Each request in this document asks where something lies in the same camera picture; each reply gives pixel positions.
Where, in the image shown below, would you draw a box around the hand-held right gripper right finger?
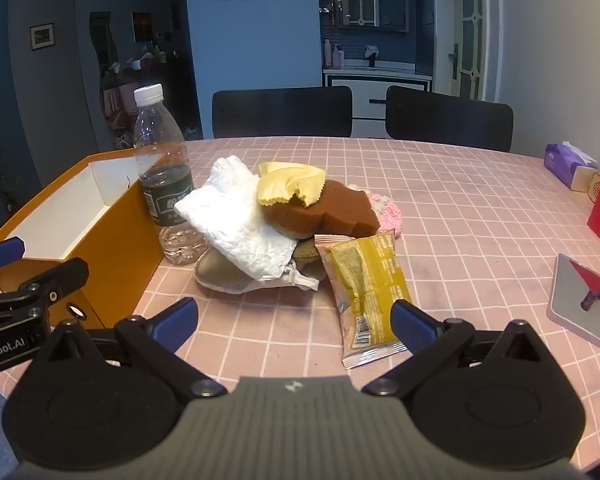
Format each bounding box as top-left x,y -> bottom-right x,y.
362,299 -> 556,397

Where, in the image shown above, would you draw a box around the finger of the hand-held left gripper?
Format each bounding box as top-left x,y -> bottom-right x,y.
0,258 -> 90,336
0,236 -> 26,277

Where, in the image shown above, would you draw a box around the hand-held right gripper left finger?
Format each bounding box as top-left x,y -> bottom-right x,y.
39,298 -> 227,399

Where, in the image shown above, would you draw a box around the cream pad with stitched rim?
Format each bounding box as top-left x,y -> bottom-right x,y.
195,237 -> 328,293

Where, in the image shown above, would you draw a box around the orange cardboard box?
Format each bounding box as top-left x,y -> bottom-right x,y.
0,149 -> 168,331

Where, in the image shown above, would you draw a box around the pink and white crochet pouch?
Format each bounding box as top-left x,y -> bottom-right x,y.
347,184 -> 403,238

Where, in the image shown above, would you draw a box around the yellow snack packet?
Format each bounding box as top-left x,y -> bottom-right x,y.
314,232 -> 408,371

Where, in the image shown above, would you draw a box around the white crinkled cloth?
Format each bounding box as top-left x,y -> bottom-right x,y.
174,156 -> 301,281

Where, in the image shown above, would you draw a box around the pink checkered tablecloth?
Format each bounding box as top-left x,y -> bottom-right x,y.
0,136 -> 600,471

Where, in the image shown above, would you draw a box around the clear plastic water bottle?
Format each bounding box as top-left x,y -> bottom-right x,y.
132,83 -> 208,266

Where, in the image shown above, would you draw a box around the brown sponge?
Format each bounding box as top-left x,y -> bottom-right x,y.
260,179 -> 381,238

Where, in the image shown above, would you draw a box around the small mirror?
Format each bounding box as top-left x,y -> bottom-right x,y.
546,253 -> 600,347

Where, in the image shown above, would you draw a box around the yellow zigzag-edged cloth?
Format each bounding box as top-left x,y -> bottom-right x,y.
256,161 -> 328,208

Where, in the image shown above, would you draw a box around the hanging pink bags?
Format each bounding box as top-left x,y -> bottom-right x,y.
102,82 -> 137,131

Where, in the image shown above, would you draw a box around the black chair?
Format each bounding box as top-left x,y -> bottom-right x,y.
385,85 -> 514,153
211,86 -> 353,139

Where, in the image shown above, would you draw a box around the purple tissue pack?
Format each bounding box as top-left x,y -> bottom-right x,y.
543,142 -> 599,192

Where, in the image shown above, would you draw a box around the small framed picture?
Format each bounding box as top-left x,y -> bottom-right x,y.
30,23 -> 55,51

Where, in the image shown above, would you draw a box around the white sideboard cabinet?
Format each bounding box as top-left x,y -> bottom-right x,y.
323,71 -> 433,138

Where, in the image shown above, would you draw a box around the white panelled door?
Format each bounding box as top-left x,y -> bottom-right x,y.
452,0 -> 496,103

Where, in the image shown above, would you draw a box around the dark wall picture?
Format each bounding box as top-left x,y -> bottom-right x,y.
132,11 -> 153,43

